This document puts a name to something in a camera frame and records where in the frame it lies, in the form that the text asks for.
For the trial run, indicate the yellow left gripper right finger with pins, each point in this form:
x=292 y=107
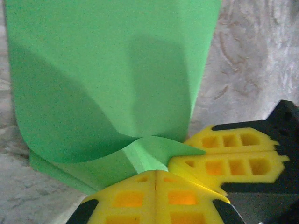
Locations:
x=182 y=203

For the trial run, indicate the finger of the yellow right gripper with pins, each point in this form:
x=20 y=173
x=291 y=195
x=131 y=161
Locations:
x=224 y=177
x=233 y=147

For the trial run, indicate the green paper sheet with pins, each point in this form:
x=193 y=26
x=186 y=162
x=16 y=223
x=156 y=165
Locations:
x=93 y=81

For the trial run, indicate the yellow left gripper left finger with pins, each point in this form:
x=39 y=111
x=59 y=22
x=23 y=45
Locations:
x=130 y=203

